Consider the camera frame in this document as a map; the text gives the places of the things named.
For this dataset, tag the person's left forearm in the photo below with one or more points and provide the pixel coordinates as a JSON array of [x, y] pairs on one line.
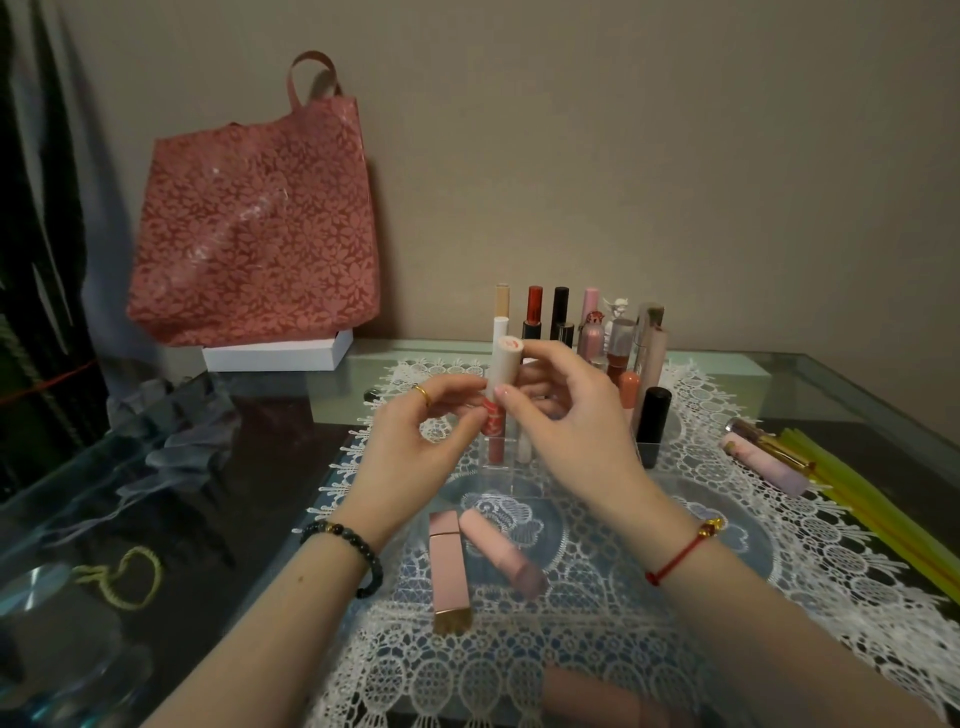
[[277, 637]]

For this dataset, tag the clear acrylic lipstick organizer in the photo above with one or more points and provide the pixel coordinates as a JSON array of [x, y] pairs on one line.
[[541, 474]]

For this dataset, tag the white capped red lip gloss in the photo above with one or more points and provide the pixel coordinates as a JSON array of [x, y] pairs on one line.
[[504, 367]]

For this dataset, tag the pink round lipstick tube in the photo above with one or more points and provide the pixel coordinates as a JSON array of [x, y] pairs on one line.
[[502, 553]]

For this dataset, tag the light pink lipstick tube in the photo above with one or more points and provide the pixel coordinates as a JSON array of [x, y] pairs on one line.
[[765, 465]]

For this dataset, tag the white flat box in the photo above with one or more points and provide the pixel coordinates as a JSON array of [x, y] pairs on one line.
[[277, 354]]

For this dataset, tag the brown gold lip gloss tube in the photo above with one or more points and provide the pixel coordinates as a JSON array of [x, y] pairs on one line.
[[765, 444]]

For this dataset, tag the grey crumpled cloth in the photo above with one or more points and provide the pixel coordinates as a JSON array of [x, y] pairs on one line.
[[172, 427]]

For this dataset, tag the bundle of yellow-green plastic strips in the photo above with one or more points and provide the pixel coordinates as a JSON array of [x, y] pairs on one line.
[[877, 510]]

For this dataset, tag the pink floral tote bag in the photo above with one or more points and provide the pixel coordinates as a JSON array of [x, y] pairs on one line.
[[255, 225]]

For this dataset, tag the person's right hand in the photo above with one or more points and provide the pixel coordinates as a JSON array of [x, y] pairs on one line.
[[592, 442]]

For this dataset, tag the white lace table mat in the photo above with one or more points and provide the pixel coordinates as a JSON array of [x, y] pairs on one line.
[[600, 600]]

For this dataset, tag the cluster of standing lipsticks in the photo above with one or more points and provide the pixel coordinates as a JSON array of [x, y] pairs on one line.
[[652, 420]]

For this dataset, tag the person's left hand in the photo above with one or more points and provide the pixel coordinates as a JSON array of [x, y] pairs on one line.
[[397, 465]]

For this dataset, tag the dark hanging garment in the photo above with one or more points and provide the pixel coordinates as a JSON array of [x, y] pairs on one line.
[[37, 262]]

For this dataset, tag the person's right forearm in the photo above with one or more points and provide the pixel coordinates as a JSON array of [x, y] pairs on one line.
[[750, 637]]

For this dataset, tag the person's right thumb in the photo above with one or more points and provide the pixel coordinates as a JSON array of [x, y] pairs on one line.
[[529, 416]]

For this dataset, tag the pink square lipstick gold end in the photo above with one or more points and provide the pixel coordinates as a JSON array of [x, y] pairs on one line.
[[448, 570]]

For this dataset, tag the person's left thumb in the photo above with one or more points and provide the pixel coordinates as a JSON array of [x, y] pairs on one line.
[[463, 444]]

